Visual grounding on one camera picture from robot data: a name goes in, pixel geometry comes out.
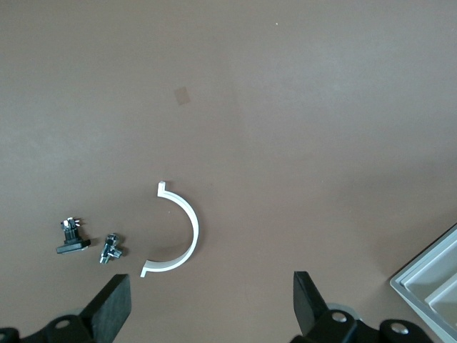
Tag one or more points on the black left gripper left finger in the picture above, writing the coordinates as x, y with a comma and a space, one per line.
107, 307

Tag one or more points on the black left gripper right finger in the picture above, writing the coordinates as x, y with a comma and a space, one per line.
308, 311

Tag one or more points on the white plastic drawer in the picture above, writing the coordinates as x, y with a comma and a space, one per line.
432, 282
448, 314

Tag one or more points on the small black switch part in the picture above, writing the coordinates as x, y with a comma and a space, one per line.
71, 246

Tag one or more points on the white semicircular plastic bracket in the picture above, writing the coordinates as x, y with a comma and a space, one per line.
194, 232

